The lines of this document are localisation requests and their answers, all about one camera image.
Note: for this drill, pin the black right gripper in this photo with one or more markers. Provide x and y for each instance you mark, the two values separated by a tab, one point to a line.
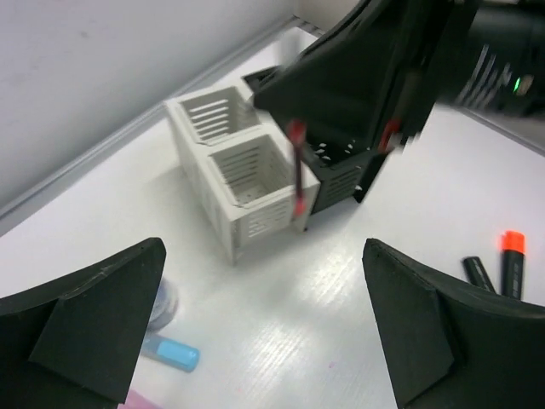
387	63

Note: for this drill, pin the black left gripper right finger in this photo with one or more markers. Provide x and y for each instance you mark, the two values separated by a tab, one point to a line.
450	344

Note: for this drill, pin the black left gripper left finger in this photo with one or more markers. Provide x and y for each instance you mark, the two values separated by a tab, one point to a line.
74	342

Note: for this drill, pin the pink and black highlighter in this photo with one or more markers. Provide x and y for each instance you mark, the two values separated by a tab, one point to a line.
476	273

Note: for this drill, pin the pastel pink highlighter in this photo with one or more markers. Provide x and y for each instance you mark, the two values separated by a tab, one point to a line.
134	400

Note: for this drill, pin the pastel blue highlighter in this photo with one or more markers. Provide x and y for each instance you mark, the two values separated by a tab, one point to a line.
170	352

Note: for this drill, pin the black slotted organizer container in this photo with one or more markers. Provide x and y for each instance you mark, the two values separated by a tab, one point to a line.
345	166

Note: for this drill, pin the clear jar of paperclips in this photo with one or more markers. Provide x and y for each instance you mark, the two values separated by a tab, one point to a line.
164	307

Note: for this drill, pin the orange and black highlighter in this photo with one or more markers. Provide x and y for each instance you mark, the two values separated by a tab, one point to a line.
513	261

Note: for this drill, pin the white slotted organizer container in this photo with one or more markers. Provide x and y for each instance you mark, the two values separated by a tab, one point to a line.
240	165

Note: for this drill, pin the aluminium table edge rail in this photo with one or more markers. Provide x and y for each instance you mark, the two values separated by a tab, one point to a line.
35	198

